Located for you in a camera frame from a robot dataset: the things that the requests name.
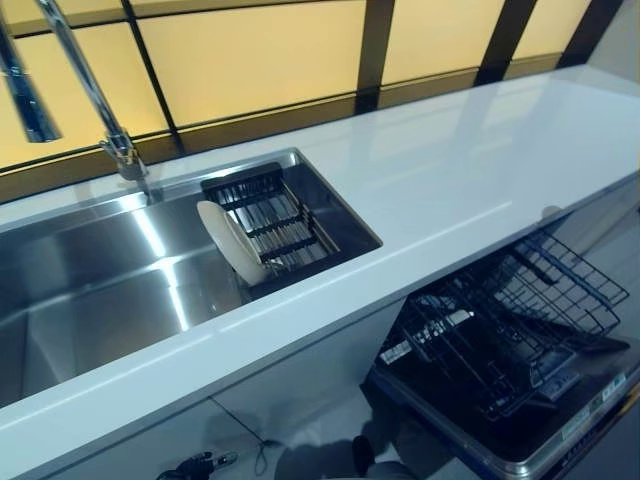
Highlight upper wire dishwasher basket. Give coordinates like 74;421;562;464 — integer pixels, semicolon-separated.
494;227;631;347

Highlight stainless steel sink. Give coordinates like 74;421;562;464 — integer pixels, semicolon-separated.
0;146;385;407

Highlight black wire dishwasher rack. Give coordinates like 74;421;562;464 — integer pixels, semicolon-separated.
379;272;581;424

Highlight black sink drying rack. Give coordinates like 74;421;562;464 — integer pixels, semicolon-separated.
199;162;342;290

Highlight dark framed yellow window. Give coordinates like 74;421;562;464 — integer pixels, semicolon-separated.
0;0;612;204

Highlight chrome kitchen faucet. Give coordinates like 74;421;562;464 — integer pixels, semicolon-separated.
0;0;165;202

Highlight open dishwasher door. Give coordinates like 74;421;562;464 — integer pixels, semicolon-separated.
366;334;640;480

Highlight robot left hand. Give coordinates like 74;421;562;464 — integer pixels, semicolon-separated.
159;449;239;480

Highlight white ceramic plate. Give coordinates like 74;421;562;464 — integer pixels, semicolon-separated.
195;199;270;288

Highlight robot right leg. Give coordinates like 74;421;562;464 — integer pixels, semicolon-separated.
351;433;417;480

